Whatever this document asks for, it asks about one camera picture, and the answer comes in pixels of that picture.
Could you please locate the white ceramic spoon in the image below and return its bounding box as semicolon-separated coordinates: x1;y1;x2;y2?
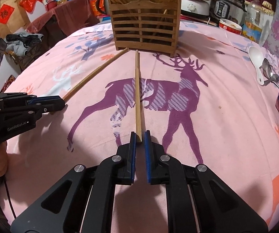
248;46;264;86

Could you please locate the steel electric kettle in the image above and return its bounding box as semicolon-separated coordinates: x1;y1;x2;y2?
96;0;110;15

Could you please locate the white cooker with frying pan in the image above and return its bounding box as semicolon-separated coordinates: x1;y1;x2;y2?
181;0;210;17

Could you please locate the red covered side table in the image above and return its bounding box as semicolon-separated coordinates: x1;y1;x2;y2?
26;0;99;47

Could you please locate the pink deer print tablecloth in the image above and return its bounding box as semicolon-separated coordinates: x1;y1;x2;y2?
0;22;279;228

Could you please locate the chair with clothes pile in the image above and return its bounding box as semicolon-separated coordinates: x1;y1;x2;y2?
4;31;46;72

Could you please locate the red white bowl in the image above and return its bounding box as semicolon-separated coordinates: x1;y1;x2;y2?
219;18;242;35

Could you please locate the clear oil bottle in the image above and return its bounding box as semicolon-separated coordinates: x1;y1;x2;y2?
242;0;264;43

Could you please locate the wooden slatted utensil holder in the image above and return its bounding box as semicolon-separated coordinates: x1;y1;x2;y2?
109;0;181;56

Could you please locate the black silver pressure cooker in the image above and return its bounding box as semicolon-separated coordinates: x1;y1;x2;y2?
210;0;246;25

